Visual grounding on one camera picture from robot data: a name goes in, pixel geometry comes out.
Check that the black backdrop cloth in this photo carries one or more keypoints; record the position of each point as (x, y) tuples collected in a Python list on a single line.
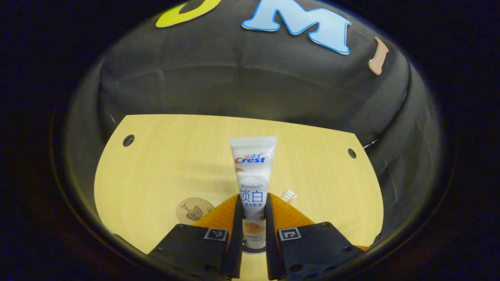
[(234, 78)]

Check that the white toothpaste tube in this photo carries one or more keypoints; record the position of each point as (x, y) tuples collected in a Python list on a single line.
[(253, 156)]

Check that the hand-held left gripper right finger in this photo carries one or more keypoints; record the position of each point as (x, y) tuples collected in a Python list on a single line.
[(271, 249)]

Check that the round wooden coaster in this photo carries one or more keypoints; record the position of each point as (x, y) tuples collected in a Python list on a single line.
[(189, 210)]

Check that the beige toothbrush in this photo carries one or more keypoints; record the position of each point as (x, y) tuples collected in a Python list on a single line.
[(289, 195)]

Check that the wooden desktop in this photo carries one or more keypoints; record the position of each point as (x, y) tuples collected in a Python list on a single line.
[(156, 175)]

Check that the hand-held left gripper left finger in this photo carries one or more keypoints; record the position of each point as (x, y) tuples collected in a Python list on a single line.
[(236, 242)]

